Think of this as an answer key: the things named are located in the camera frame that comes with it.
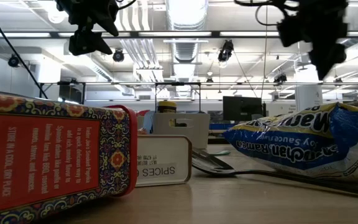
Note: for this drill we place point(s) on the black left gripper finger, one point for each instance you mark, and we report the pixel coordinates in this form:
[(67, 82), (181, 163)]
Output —
[(87, 43)]

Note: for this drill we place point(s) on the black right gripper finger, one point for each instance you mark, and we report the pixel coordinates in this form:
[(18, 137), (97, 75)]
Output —
[(328, 57)]

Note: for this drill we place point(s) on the blue yellow ramen packet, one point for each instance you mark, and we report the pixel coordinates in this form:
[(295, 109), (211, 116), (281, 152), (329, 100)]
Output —
[(306, 146)]

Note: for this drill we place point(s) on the black spice jar yellow lid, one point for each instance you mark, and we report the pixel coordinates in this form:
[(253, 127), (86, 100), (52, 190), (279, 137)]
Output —
[(166, 107)]

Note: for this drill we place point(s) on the orange brown sauce packet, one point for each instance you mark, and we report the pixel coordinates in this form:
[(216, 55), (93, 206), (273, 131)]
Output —
[(141, 131)]

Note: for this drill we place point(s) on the patterned paprika tin red lid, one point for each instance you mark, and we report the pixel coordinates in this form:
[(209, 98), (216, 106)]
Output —
[(57, 155)]

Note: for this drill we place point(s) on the green spice tin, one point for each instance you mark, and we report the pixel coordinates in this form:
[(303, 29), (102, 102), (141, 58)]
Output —
[(163, 158)]

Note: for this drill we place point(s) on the shiny black metal spoon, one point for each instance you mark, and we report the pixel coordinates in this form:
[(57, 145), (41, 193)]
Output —
[(211, 163)]

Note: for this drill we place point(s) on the black ceiling spotlight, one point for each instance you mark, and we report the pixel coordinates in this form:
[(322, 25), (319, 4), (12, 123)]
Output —
[(13, 60), (118, 56), (281, 78)]

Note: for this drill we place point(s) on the white pillar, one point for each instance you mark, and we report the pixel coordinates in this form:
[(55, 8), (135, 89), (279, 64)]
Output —
[(309, 96)]

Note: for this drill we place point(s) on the black computer monitor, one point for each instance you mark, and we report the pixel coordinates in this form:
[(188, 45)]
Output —
[(242, 109)]

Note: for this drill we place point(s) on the white plastic storage bin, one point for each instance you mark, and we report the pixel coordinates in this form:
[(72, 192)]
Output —
[(197, 130)]

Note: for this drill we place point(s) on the black background workstation frame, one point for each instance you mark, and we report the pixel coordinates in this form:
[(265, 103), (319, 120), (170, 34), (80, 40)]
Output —
[(120, 83)]

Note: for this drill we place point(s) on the black overhead camera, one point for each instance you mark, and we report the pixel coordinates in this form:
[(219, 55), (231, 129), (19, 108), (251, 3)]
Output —
[(226, 49)]

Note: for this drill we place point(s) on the silver ceiling air duct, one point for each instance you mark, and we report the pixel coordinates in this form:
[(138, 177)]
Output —
[(185, 51)]

